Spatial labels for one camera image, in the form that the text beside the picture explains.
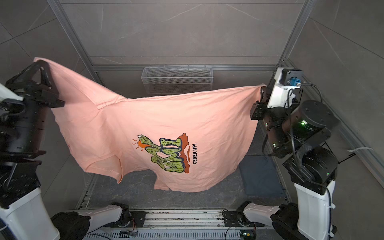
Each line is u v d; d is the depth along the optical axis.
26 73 0.30
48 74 0.32
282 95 0.33
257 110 0.37
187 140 0.49
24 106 0.27
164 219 0.75
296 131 0.29
